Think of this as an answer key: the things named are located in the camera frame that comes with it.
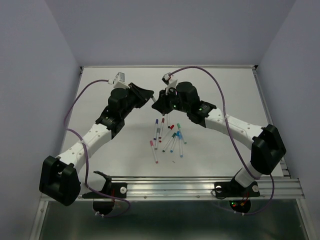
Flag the pink marker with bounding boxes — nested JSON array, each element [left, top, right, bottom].
[[149, 140, 159, 164]]

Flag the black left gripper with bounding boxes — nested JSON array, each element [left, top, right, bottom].
[[121, 82, 154, 119]]

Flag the grey marker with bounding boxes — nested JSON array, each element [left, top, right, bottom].
[[154, 127, 161, 150]]

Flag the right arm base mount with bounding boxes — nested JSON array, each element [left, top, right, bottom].
[[211, 177, 261, 215]]

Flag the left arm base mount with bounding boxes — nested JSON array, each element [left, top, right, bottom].
[[82, 170, 131, 219]]

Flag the dark teal marker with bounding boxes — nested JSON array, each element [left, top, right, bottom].
[[162, 132, 176, 153]]

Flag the light blue marker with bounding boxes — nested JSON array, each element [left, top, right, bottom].
[[178, 134, 184, 158]]

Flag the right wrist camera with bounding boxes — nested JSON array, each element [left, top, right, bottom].
[[161, 72, 178, 95]]

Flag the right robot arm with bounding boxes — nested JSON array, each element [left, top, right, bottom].
[[151, 82, 287, 195]]

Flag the dark red marker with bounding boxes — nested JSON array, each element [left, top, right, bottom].
[[158, 117, 165, 143]]

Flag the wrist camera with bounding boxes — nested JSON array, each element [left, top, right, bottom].
[[108, 72, 130, 89], [161, 72, 178, 95]]

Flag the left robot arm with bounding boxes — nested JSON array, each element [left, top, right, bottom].
[[39, 83, 154, 206]]

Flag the navy blue marker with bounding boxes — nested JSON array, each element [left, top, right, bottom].
[[153, 118, 159, 140]]

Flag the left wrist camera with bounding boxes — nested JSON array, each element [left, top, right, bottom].
[[108, 72, 130, 89]]

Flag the aluminium front rail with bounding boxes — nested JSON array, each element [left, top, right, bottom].
[[39, 176, 306, 201]]

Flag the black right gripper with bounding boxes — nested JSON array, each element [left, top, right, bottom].
[[150, 87, 190, 115]]

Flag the black marker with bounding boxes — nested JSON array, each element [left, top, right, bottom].
[[166, 114, 171, 128]]

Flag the sky blue marker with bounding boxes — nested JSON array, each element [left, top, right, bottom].
[[170, 131, 180, 153]]

